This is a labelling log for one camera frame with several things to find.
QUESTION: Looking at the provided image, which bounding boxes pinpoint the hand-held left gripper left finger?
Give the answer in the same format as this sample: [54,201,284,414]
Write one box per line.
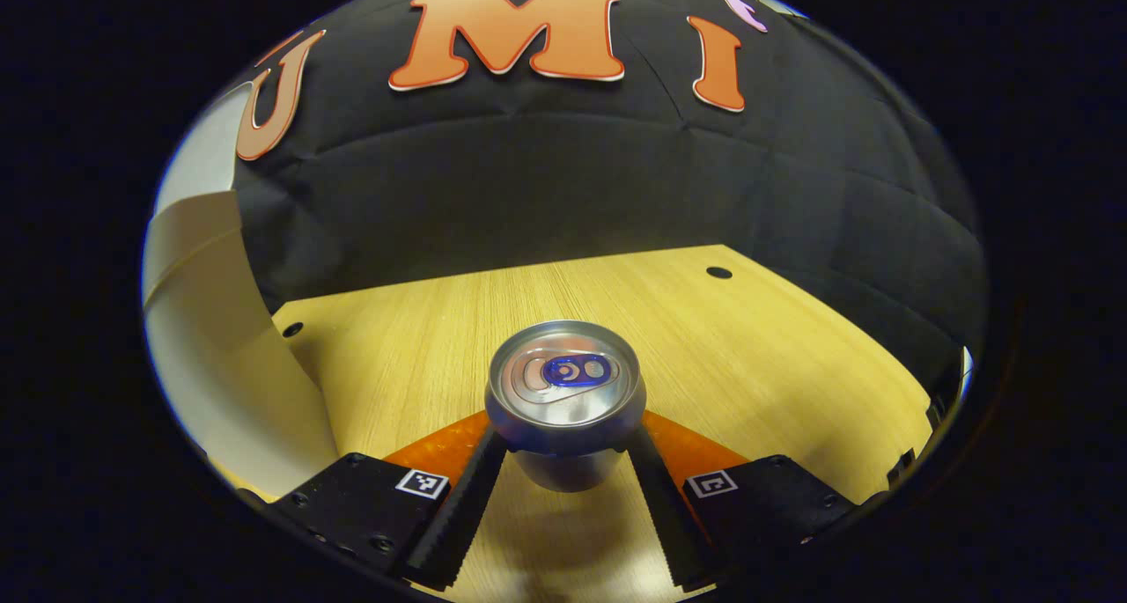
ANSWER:
[264,409,510,591]

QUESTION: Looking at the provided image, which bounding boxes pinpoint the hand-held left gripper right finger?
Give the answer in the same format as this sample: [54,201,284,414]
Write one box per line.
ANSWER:
[627,409,868,593]

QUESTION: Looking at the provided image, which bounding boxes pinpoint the blue silver pop can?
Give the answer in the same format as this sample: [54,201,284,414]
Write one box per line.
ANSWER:
[484,320,648,494]

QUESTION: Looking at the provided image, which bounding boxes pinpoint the white desktop garbage bin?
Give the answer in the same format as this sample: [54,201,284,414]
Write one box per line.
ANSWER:
[144,82,340,500]

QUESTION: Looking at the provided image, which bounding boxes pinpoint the wooden desktop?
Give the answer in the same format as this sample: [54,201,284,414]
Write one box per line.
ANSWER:
[211,244,936,603]

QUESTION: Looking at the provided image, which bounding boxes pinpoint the black backdrop cloth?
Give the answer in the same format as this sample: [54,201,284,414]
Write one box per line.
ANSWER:
[231,0,987,393]

